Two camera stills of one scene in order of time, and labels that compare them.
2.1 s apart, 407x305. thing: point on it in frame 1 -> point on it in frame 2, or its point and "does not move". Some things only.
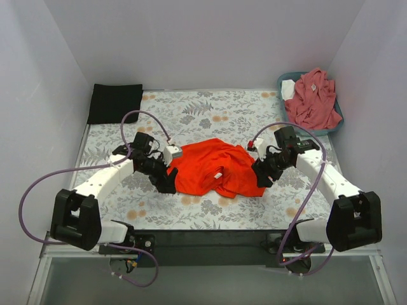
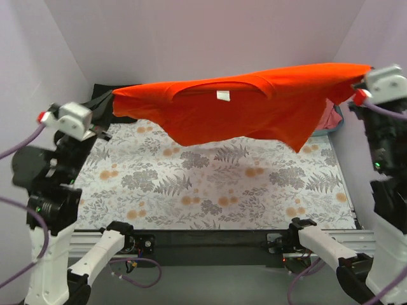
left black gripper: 163,179 -> 96,128
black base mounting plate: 208,248 does not move
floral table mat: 181,117 does not move
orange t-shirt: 216,166 -> 276,104
